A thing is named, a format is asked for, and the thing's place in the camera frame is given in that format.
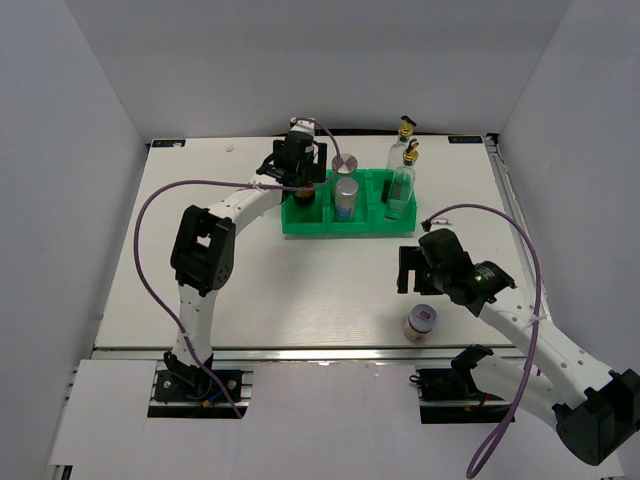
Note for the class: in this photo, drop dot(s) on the silver-lid white powder jar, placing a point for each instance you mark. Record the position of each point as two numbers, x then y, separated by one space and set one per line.
344 165

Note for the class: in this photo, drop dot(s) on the red-lid dark sauce jar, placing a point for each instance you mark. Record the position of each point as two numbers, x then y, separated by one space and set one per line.
302 197

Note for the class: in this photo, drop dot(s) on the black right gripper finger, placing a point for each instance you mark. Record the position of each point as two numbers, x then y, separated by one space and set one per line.
410 258
422 282

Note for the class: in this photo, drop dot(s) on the clear glass cruet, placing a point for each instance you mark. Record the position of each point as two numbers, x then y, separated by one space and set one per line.
402 183

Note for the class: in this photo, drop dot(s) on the right blue table sticker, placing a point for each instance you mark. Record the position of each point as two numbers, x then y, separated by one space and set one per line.
465 139

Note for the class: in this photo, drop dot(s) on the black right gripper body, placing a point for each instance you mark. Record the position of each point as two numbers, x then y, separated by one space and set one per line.
435 278

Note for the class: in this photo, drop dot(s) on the green three-compartment tray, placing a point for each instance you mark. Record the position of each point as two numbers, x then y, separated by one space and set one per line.
319 218

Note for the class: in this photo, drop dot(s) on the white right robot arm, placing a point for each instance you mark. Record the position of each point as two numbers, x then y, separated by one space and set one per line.
593 409

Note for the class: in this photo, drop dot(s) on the red-label lid small jar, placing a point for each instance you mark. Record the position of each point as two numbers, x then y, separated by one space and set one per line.
420 321

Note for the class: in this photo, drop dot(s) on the glass cruet with dark spice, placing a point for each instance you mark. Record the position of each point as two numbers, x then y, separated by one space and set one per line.
404 134

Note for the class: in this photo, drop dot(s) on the aluminium side rail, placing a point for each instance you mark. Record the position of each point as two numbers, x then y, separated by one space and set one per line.
513 209

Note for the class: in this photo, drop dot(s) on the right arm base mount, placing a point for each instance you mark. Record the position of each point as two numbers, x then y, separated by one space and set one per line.
449 396

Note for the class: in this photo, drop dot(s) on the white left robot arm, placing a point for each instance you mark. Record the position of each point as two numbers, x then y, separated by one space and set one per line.
204 250

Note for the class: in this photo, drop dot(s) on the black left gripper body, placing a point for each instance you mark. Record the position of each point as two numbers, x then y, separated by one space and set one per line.
315 165

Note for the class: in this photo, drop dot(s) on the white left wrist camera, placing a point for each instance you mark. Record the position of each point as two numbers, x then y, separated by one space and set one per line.
306 126

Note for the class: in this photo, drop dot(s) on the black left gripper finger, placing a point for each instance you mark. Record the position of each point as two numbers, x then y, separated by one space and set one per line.
304 174
320 163

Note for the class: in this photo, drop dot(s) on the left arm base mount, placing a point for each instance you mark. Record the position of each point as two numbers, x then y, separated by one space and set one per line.
173 398

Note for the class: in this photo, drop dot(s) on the blue-label white shaker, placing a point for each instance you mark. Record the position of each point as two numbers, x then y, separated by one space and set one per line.
345 198

